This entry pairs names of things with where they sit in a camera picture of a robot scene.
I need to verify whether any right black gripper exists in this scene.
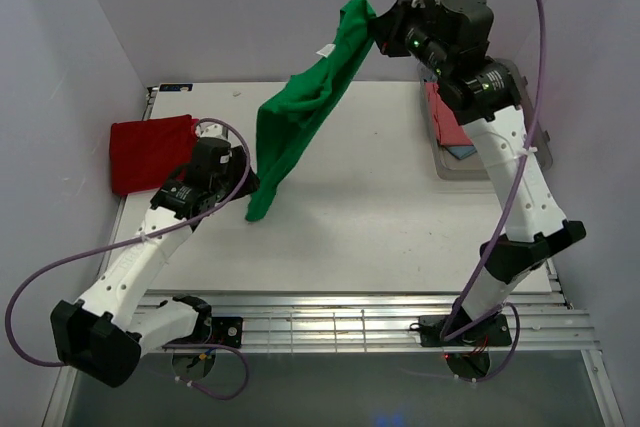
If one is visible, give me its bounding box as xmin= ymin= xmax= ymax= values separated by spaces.
xmin=365 ymin=0 xmax=450 ymax=79

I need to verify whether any green t-shirt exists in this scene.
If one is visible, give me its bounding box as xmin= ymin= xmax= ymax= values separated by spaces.
xmin=245 ymin=0 xmax=376 ymax=222

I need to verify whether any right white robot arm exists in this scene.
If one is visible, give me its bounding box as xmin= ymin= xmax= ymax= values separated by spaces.
xmin=369 ymin=0 xmax=586 ymax=344

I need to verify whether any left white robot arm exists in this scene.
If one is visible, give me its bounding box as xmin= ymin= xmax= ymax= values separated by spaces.
xmin=50 ymin=136 xmax=258 ymax=387

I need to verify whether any folded red t-shirt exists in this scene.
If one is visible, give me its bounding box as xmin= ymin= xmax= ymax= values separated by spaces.
xmin=109 ymin=115 xmax=196 ymax=196

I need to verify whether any blue label sticker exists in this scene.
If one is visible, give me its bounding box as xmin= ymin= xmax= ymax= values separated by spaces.
xmin=158 ymin=83 xmax=193 ymax=92

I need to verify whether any pink folded t-shirt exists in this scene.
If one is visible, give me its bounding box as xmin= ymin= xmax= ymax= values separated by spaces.
xmin=425 ymin=82 xmax=472 ymax=147

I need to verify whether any light blue folded t-shirt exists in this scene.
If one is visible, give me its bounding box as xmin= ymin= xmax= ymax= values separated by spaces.
xmin=445 ymin=145 xmax=476 ymax=160

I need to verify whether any clear plastic bin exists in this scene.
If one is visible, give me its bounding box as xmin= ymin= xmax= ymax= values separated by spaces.
xmin=416 ymin=57 xmax=554 ymax=181

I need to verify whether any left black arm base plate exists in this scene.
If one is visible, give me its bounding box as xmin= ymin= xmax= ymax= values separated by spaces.
xmin=169 ymin=316 xmax=244 ymax=349

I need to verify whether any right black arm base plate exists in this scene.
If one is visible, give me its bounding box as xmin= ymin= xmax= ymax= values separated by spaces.
xmin=409 ymin=310 xmax=512 ymax=347

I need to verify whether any aluminium rail frame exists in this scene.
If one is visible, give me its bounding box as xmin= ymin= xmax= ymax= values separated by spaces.
xmin=64 ymin=291 xmax=601 ymax=354

